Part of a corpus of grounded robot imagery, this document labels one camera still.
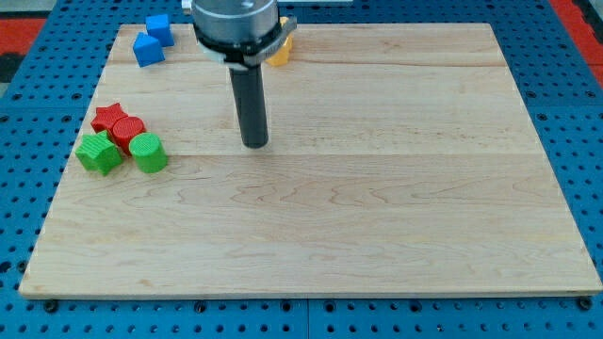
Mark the wooden board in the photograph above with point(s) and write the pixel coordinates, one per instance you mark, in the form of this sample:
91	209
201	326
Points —
402	163

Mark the blue triangular block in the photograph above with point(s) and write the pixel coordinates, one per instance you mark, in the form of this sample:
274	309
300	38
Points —
147	50

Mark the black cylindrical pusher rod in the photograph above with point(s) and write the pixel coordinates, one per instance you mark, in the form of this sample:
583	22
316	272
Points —
249	98

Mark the yellow block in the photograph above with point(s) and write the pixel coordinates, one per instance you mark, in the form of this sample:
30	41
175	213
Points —
281	56

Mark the red star block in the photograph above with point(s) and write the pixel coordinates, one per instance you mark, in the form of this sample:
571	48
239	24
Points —
106	117

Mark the green cylinder block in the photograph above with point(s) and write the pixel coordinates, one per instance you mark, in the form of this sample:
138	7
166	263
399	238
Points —
148	152

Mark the blue cube block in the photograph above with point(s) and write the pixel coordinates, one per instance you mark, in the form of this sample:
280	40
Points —
159	27

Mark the green star block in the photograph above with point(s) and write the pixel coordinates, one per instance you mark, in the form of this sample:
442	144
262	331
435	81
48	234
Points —
97	152

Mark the red cylinder block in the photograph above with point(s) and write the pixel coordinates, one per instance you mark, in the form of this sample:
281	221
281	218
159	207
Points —
125	129

